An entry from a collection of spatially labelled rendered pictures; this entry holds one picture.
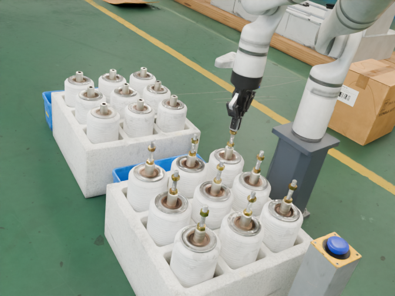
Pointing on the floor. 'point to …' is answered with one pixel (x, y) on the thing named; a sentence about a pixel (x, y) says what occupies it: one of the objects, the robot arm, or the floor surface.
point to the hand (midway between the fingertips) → (236, 123)
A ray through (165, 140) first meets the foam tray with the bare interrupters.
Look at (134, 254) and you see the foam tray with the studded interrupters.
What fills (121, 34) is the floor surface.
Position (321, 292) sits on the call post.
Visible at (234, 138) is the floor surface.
